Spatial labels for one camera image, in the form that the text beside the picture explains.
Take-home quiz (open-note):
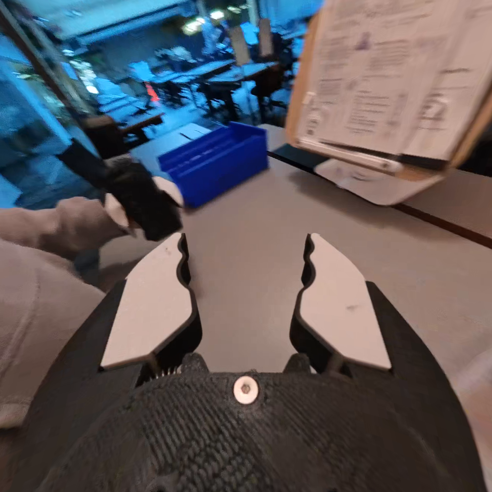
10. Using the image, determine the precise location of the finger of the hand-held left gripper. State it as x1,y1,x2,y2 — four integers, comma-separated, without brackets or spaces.
153,176,185,207

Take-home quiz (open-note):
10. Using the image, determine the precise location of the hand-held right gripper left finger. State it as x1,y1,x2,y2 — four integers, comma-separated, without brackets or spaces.
100,232,203,371

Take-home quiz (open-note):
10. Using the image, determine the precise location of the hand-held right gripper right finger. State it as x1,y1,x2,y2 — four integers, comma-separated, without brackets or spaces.
289,232,393,371

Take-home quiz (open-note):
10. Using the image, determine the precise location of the person's left forearm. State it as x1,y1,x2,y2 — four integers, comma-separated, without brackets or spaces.
0,196,130,263

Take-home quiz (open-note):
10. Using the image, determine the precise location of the blue plastic bin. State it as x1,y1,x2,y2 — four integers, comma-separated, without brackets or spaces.
158,122,270,209

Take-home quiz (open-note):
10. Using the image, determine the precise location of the dark office table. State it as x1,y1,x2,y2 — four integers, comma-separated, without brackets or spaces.
200,61,278,120

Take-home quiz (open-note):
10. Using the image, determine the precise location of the wooden clipboard with paper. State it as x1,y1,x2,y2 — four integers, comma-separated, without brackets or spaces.
285,0,492,182

